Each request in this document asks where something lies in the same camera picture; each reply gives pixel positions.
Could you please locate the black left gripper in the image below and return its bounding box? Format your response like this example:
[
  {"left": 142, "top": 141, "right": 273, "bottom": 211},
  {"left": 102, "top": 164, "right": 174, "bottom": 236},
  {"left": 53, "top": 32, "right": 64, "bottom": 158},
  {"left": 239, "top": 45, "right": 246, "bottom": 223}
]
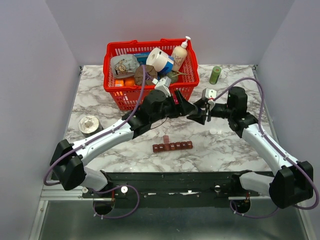
[{"left": 150, "top": 90, "right": 195, "bottom": 124}]

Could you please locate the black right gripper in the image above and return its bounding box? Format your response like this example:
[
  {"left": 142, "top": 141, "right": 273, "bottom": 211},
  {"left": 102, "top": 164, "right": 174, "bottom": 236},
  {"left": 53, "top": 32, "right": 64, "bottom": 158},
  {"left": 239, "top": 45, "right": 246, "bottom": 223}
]
[{"left": 186, "top": 97, "right": 234, "bottom": 126}]

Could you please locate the white bottle cap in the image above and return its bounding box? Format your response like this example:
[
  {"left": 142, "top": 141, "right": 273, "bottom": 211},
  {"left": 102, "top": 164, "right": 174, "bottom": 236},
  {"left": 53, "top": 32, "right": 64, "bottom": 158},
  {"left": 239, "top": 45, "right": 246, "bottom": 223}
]
[{"left": 209, "top": 128, "right": 217, "bottom": 135}]

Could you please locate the red weekly pill organizer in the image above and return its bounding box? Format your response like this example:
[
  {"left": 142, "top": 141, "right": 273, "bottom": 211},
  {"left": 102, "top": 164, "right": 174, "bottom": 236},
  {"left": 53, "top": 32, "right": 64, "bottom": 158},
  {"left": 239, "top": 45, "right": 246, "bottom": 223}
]
[{"left": 152, "top": 135, "right": 194, "bottom": 153}]

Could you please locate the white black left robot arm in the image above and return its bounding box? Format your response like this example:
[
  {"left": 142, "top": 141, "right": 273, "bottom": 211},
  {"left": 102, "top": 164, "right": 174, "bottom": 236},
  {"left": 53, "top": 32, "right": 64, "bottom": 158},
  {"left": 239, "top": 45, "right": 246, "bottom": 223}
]
[{"left": 50, "top": 90, "right": 198, "bottom": 198}]

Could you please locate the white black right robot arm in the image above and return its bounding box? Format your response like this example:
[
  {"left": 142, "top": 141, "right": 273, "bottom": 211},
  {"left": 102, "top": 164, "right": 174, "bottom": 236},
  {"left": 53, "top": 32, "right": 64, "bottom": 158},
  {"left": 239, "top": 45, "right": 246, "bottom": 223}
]
[{"left": 187, "top": 86, "right": 314, "bottom": 209}]

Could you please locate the green round vegetable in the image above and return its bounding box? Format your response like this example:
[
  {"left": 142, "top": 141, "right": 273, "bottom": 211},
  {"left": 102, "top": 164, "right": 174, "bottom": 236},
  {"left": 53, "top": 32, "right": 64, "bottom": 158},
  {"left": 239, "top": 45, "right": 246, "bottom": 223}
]
[{"left": 159, "top": 71, "right": 179, "bottom": 84}]

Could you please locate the green cylindrical can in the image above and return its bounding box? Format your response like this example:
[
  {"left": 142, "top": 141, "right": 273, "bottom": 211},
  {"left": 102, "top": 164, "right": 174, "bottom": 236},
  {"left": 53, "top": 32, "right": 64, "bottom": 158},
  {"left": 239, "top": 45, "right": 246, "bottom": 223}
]
[{"left": 209, "top": 66, "right": 222, "bottom": 85}]

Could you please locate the cream pump lotion bottle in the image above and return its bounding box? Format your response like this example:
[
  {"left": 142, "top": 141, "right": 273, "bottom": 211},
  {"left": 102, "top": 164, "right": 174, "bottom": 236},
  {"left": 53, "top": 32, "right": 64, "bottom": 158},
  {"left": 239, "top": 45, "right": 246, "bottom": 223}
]
[{"left": 171, "top": 36, "right": 191, "bottom": 72}]

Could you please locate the white toilet paper roll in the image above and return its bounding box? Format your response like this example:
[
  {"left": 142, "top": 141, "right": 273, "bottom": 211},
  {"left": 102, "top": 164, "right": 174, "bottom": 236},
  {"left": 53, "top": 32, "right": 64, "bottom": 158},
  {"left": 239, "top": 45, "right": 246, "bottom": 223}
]
[{"left": 146, "top": 47, "right": 169, "bottom": 72}]

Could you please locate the red plastic shopping basket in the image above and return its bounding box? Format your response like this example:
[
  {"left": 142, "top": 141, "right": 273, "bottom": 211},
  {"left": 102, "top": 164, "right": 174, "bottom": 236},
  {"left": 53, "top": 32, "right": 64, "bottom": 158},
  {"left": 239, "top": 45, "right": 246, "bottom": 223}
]
[{"left": 103, "top": 36, "right": 200, "bottom": 111}]

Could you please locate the orange fruit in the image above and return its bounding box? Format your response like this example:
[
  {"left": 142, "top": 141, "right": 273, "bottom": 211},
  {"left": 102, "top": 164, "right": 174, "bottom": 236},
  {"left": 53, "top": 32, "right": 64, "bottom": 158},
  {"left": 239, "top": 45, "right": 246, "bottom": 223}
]
[{"left": 124, "top": 77, "right": 135, "bottom": 87}]

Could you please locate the blue package in basket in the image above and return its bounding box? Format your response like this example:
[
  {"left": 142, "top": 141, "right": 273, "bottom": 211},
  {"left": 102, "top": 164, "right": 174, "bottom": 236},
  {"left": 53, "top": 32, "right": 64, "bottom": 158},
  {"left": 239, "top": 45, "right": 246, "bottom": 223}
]
[{"left": 134, "top": 52, "right": 150, "bottom": 65}]

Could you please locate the orange small box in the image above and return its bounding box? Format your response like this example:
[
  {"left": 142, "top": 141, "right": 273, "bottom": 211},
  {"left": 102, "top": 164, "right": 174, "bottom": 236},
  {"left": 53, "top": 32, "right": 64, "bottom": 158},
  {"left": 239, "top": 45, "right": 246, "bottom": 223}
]
[{"left": 114, "top": 79, "right": 125, "bottom": 88}]

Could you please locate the grey cartoon snack bag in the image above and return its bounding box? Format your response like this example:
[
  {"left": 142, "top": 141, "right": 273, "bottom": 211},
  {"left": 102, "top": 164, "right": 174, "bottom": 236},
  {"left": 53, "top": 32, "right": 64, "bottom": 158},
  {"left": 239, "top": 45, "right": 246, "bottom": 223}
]
[{"left": 110, "top": 54, "right": 140, "bottom": 79}]

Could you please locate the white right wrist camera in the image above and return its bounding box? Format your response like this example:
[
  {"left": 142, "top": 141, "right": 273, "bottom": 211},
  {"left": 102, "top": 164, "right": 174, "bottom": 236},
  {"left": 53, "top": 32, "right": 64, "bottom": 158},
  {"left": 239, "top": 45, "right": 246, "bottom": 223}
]
[{"left": 201, "top": 88, "right": 217, "bottom": 101}]

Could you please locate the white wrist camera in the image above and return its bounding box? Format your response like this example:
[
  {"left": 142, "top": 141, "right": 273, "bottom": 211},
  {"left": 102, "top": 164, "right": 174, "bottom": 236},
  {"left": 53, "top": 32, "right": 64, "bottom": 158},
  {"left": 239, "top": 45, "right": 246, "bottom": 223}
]
[
  {"left": 154, "top": 76, "right": 171, "bottom": 98},
  {"left": 201, "top": 88, "right": 217, "bottom": 101}
]

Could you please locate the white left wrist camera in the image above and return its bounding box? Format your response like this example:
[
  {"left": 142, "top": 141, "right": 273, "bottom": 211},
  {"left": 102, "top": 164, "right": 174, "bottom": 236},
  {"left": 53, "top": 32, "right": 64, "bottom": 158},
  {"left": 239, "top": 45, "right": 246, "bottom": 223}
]
[{"left": 154, "top": 76, "right": 171, "bottom": 98}]

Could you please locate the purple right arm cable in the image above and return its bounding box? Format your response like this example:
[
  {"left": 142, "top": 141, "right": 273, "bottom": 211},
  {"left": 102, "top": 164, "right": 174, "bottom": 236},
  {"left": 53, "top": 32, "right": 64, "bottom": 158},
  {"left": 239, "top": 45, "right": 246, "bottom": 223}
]
[{"left": 212, "top": 77, "right": 320, "bottom": 218}]

